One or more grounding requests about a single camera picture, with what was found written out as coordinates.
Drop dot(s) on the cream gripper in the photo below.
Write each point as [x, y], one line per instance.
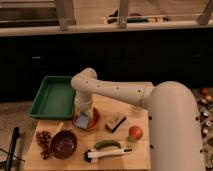
[84, 106]

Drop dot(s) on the blue sponge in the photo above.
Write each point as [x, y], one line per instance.
[82, 121]

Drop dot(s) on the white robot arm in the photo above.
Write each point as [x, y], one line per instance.
[174, 127]

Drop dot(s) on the red orange bowl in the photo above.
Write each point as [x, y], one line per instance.
[94, 122]

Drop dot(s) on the dark purple bowl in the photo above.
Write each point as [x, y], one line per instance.
[63, 144]

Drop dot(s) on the green plastic tray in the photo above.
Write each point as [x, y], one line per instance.
[54, 99]

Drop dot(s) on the wooden block brush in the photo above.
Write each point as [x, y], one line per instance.
[113, 122]

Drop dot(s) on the green cucumber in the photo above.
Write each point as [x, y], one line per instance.
[106, 143]

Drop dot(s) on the bunch of red grapes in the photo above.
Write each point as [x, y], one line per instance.
[43, 140]

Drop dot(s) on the white dish brush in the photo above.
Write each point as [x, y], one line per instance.
[94, 156]

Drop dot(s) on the orange red apple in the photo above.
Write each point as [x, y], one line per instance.
[135, 133]

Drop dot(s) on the black tripod stand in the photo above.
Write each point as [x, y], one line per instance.
[11, 157]

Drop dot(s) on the spice bottle cluster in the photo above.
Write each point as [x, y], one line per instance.
[206, 102]

